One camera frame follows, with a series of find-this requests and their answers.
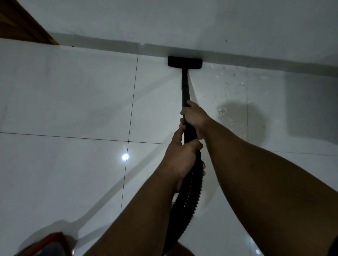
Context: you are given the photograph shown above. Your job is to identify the person's left hand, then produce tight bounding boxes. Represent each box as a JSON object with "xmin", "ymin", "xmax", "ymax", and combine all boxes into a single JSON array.
[{"xmin": 158, "ymin": 124, "xmax": 204, "ymax": 193}]

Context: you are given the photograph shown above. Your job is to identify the person's right hand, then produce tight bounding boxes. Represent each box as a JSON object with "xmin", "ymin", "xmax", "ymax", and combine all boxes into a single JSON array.
[{"xmin": 180, "ymin": 100, "xmax": 213, "ymax": 140}]

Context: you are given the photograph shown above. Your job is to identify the black vacuum wand with head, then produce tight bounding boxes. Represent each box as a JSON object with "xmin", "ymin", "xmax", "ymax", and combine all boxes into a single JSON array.
[{"xmin": 167, "ymin": 56, "xmax": 203, "ymax": 144}]

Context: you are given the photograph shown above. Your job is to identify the black corrugated vacuum hose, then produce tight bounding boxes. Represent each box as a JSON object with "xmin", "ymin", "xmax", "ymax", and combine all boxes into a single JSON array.
[{"xmin": 162, "ymin": 148, "xmax": 206, "ymax": 256}]

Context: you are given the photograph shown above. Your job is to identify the person's right forearm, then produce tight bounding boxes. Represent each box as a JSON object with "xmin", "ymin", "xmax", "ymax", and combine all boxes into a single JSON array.
[{"xmin": 202, "ymin": 117, "xmax": 338, "ymax": 256}]

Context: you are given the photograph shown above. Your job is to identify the person's left forearm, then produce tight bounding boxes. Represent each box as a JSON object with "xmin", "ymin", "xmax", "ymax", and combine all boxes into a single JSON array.
[{"xmin": 84, "ymin": 165, "xmax": 180, "ymax": 256}]

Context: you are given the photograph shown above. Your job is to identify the scattered white debris bits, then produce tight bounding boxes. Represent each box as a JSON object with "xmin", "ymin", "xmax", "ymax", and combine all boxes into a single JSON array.
[{"xmin": 210, "ymin": 63, "xmax": 267, "ymax": 140}]

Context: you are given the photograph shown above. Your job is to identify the red vacuum cleaner body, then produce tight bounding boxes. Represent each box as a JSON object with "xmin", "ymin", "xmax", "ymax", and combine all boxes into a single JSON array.
[{"xmin": 14, "ymin": 232, "xmax": 72, "ymax": 256}]

